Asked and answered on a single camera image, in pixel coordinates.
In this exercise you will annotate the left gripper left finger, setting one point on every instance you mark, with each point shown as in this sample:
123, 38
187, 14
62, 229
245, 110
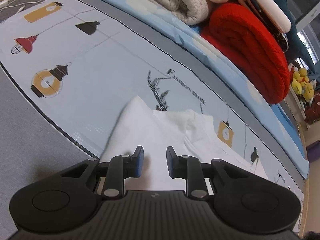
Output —
118, 169

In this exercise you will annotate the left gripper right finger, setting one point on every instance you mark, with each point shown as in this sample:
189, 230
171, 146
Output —
189, 169

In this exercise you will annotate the white t-shirt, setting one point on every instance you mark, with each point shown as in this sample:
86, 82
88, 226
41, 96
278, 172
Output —
188, 132

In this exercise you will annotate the light blue cloud quilt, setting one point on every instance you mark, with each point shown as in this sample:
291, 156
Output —
171, 27

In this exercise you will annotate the printed grey bed sheet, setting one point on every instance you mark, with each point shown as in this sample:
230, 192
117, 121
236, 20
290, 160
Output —
79, 63

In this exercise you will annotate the dark red cushion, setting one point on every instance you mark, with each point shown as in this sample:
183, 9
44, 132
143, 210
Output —
312, 112

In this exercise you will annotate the red knitted blanket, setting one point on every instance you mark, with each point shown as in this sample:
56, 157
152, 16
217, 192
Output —
246, 42

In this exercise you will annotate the yellow plush toys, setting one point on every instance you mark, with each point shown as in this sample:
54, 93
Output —
301, 84

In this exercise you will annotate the white pillow with dark trim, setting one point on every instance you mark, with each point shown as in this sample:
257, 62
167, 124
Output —
272, 17

